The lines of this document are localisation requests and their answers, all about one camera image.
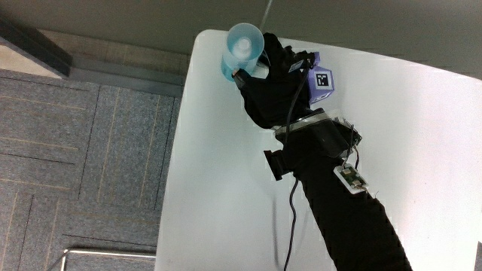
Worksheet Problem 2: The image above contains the black wrist sensor unit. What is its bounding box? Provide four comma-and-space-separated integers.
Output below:
263, 108, 363, 181

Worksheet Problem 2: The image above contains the dark-edged beige cabinet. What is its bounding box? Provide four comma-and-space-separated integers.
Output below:
0, 17, 74, 80

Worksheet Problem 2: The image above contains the metal chair frame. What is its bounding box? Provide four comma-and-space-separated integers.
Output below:
44, 246, 157, 271

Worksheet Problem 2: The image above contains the light blue plastic cup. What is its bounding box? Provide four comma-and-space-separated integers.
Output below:
220, 23, 265, 83

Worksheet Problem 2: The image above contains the person's right forearm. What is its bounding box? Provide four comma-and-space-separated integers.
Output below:
291, 152, 414, 271

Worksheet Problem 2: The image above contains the person's right hand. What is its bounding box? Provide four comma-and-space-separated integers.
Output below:
231, 32, 336, 130

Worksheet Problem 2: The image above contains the small white circuit board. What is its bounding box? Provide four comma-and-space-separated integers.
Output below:
333, 163, 369, 195

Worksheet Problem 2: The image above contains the black cable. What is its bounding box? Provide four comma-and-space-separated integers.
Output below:
282, 59, 316, 271

